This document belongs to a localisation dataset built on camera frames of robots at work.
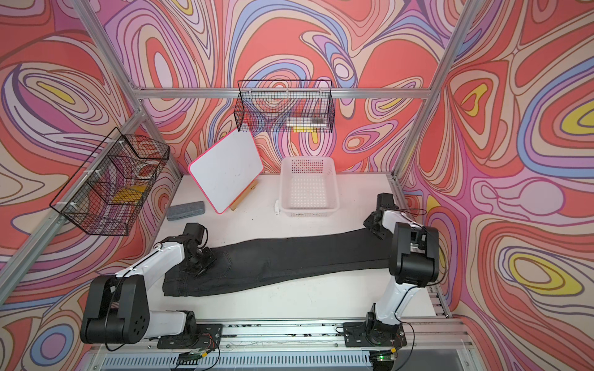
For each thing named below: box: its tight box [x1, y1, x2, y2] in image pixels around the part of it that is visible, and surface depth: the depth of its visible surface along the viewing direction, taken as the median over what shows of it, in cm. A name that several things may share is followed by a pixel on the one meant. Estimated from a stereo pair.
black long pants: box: [162, 226, 395, 297], surface depth 90 cm
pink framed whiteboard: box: [187, 128, 264, 215], surface depth 88 cm
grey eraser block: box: [166, 200, 205, 222], surface depth 104 cm
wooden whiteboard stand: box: [228, 179, 260, 212], surface depth 108 cm
